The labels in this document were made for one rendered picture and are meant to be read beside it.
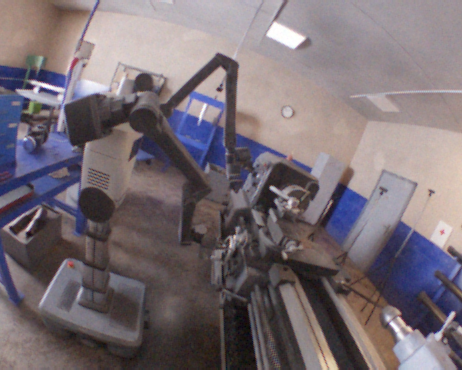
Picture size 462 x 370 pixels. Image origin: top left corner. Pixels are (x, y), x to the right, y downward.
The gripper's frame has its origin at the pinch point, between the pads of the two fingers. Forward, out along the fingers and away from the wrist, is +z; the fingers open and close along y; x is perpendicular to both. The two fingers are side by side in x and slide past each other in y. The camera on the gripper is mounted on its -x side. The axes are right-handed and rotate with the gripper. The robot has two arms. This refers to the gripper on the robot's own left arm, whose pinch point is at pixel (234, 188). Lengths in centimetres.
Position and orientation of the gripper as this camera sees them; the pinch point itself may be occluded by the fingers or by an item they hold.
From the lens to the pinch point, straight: 110.6
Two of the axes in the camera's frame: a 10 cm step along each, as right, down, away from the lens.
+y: -1.9, -3.5, 9.2
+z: 1.1, 9.2, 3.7
